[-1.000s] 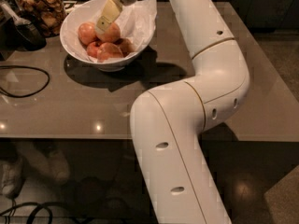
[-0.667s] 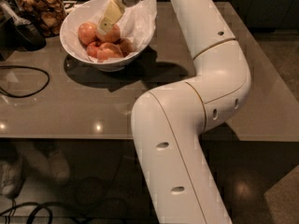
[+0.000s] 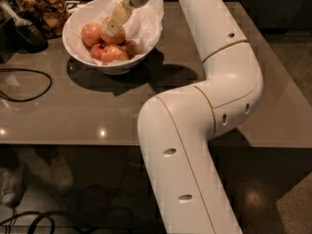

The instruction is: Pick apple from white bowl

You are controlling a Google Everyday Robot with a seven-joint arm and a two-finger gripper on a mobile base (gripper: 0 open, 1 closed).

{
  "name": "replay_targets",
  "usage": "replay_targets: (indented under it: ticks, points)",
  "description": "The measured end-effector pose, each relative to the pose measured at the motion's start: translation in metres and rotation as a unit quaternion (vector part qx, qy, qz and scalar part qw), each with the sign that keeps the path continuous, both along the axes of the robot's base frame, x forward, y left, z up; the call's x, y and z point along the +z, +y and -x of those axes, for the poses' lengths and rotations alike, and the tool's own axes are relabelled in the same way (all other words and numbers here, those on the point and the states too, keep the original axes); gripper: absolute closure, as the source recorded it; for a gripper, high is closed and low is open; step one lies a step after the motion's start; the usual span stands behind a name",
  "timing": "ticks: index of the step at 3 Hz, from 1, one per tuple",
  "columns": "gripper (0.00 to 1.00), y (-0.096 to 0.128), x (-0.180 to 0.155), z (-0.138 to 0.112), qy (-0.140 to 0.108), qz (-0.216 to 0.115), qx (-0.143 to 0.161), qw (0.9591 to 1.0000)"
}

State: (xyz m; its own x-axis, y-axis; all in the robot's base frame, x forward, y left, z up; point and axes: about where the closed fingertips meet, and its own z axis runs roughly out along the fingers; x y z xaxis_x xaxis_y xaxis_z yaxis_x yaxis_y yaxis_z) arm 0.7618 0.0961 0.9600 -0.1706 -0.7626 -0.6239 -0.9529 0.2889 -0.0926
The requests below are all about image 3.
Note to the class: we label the white paper liner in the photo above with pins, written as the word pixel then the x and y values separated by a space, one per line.
pixel 145 28

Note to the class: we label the white sneaker right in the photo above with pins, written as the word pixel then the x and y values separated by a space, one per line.
pixel 62 174

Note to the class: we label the white ceramic bowl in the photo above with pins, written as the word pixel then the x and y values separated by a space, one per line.
pixel 95 11

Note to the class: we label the small lower-left red apple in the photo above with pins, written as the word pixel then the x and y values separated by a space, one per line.
pixel 97 50

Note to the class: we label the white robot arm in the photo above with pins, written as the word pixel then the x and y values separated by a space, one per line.
pixel 174 127

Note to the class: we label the glass jar of dried chips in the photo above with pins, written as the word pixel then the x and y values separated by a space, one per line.
pixel 49 16

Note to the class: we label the white sneaker left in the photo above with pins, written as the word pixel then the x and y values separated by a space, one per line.
pixel 12 187

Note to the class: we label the black scoop with handle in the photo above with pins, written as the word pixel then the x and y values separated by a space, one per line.
pixel 29 35

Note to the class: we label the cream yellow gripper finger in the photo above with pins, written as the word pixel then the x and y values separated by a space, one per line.
pixel 120 15

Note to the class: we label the white sneaker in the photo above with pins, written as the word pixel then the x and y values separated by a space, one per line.
pixel 12 187
pixel 62 174

